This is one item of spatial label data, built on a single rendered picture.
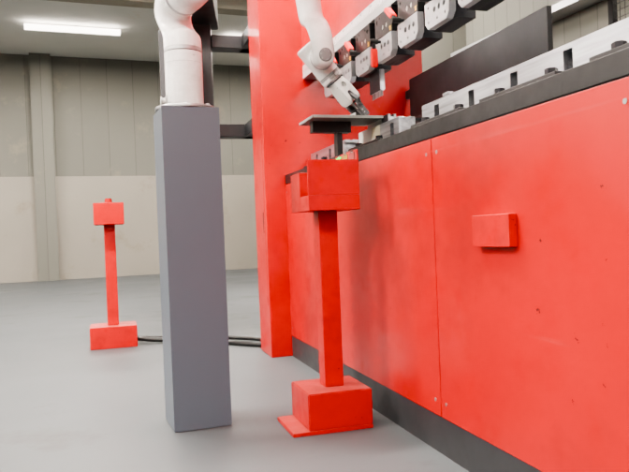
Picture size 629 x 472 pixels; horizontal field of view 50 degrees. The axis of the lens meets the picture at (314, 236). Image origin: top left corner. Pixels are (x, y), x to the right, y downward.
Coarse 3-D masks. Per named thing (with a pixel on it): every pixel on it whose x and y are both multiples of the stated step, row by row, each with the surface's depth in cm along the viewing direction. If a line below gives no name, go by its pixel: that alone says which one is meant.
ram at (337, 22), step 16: (336, 0) 278; (352, 0) 260; (368, 0) 244; (336, 16) 279; (352, 16) 261; (368, 16) 245; (304, 32) 324; (336, 32) 279; (352, 32) 261; (336, 48) 280; (304, 64) 326
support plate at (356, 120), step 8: (304, 120) 243; (312, 120) 239; (320, 120) 240; (328, 120) 241; (336, 120) 242; (344, 120) 242; (352, 120) 243; (360, 120) 244; (368, 120) 244; (376, 120) 245
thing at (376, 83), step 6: (378, 72) 246; (384, 72) 245; (372, 78) 252; (378, 78) 246; (384, 78) 245; (372, 84) 252; (378, 84) 246; (384, 84) 245; (372, 90) 252; (378, 90) 247; (378, 96) 249
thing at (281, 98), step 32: (256, 0) 325; (288, 0) 328; (256, 32) 328; (288, 32) 328; (256, 64) 331; (288, 64) 328; (416, 64) 347; (256, 96) 334; (288, 96) 328; (320, 96) 333; (384, 96) 342; (256, 128) 337; (288, 128) 328; (352, 128) 337; (256, 160) 339; (288, 160) 328; (256, 192) 343; (256, 224) 346; (288, 288) 328; (288, 320) 328; (288, 352) 328
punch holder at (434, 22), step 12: (432, 0) 195; (444, 0) 190; (456, 0) 187; (432, 12) 196; (444, 12) 189; (456, 12) 187; (468, 12) 188; (432, 24) 196; (444, 24) 194; (456, 24) 195
